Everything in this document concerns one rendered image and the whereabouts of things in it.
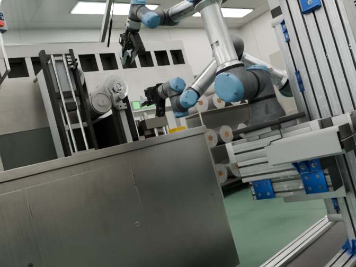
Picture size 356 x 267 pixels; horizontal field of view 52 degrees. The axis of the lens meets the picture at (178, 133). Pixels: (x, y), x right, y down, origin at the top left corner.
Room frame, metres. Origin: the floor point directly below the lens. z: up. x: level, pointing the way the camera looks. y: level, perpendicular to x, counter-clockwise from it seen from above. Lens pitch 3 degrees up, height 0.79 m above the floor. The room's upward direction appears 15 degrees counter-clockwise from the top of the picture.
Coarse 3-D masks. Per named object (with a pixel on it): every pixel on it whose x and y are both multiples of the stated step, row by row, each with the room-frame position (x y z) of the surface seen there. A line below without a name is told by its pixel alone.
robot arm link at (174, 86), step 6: (174, 78) 1.73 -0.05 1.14; (180, 78) 1.75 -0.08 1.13; (168, 84) 1.76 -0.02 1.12; (174, 84) 1.73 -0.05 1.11; (180, 84) 1.74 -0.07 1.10; (162, 90) 1.80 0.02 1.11; (168, 90) 1.76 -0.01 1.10; (174, 90) 1.75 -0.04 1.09; (180, 90) 1.74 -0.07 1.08; (168, 96) 1.82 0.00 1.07
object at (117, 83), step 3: (114, 81) 2.07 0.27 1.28; (117, 81) 2.08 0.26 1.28; (120, 81) 2.09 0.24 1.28; (111, 84) 2.07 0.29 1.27; (114, 84) 2.06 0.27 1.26; (117, 84) 2.08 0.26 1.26; (120, 84) 2.09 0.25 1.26; (114, 87) 2.06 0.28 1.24; (117, 87) 2.07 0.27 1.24; (123, 87) 2.09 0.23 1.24; (114, 90) 2.06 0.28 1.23; (117, 90) 2.07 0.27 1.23
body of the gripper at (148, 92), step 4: (156, 84) 1.86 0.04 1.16; (160, 84) 1.87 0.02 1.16; (148, 88) 1.90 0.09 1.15; (152, 88) 1.91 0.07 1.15; (156, 88) 1.87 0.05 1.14; (148, 92) 1.90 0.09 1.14; (152, 92) 1.90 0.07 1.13; (156, 92) 1.85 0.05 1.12; (148, 96) 1.92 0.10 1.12; (152, 96) 1.90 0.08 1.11; (160, 96) 1.85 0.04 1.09; (148, 100) 1.92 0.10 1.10; (152, 100) 1.90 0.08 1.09
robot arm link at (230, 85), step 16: (192, 0) 1.40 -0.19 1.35; (208, 0) 1.38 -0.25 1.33; (208, 16) 1.40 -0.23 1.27; (208, 32) 1.41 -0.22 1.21; (224, 32) 1.39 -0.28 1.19; (224, 48) 1.38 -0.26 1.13; (224, 64) 1.38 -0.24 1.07; (240, 64) 1.38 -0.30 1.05; (224, 80) 1.37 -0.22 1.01; (240, 80) 1.36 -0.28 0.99; (256, 80) 1.41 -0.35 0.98; (224, 96) 1.39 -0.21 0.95; (240, 96) 1.38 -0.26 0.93
